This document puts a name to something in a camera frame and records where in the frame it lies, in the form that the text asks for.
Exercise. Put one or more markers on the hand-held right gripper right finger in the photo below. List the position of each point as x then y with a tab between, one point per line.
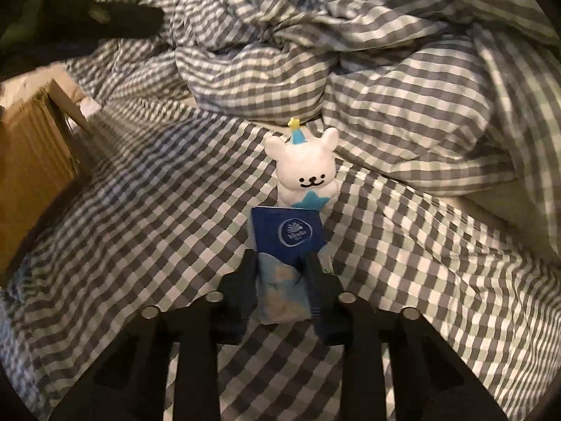
314	291

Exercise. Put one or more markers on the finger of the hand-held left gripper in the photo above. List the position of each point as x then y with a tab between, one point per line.
122	19

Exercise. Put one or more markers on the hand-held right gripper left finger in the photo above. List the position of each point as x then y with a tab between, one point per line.
249	285

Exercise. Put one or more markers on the blue tissue pack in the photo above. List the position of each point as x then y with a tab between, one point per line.
285	232

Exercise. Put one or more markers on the brown cardboard box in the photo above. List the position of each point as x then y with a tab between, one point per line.
30	149

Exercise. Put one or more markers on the grey checked bed sheet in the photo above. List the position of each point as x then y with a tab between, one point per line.
153	210

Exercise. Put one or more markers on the white bear toy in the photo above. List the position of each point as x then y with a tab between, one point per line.
302	162

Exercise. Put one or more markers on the grey checked duvet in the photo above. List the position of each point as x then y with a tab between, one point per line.
372	52

